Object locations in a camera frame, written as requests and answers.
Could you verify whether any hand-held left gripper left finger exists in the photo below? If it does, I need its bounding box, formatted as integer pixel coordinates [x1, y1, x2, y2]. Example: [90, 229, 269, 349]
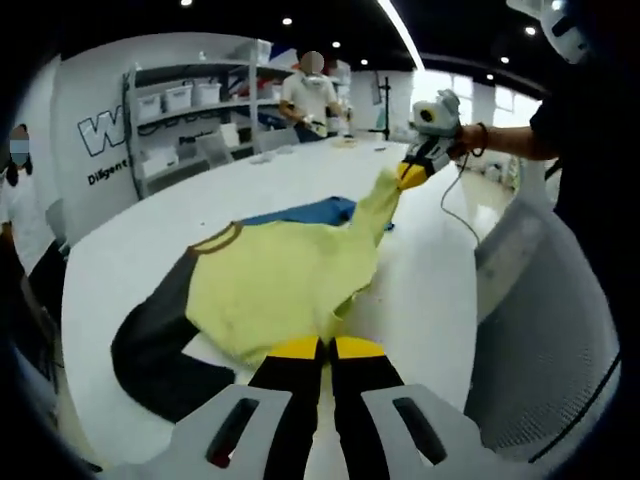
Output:
[171, 334, 327, 480]

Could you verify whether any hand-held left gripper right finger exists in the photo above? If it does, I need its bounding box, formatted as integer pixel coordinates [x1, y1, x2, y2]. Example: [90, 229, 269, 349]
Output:
[329, 335, 497, 480]

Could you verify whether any yellow garment with coloured sleeves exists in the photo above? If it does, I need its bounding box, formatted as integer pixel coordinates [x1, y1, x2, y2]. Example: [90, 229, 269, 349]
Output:
[110, 167, 402, 426]

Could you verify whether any person's right hand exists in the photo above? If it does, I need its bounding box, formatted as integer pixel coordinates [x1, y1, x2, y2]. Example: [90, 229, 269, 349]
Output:
[449, 122, 489, 160]

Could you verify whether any white worn device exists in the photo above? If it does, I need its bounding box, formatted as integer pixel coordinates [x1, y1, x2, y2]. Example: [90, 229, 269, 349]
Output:
[505, 0, 592, 65]

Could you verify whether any operator in dark clothing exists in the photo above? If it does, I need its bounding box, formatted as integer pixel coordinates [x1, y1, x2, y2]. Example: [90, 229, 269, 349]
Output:
[529, 0, 640, 361]

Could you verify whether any grey mesh chair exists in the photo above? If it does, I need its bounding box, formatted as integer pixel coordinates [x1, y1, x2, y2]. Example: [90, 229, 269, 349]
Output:
[463, 196, 622, 464]

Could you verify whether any white chair backrest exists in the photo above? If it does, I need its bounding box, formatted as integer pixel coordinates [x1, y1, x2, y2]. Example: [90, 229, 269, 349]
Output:
[196, 133, 235, 167]

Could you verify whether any grey metal shelf rack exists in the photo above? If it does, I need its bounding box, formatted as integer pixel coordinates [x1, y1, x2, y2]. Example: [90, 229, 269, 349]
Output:
[121, 49, 301, 200]

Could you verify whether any white storage bin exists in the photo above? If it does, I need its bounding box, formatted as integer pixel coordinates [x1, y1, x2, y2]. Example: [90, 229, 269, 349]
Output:
[136, 93, 164, 121]
[164, 84, 195, 114]
[193, 81, 224, 107]

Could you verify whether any white flat storage box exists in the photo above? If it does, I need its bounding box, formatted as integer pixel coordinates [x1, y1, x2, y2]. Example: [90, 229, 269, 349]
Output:
[141, 147, 180, 177]

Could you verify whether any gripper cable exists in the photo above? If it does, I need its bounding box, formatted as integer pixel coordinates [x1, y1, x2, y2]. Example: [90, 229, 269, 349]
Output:
[439, 152, 484, 247]

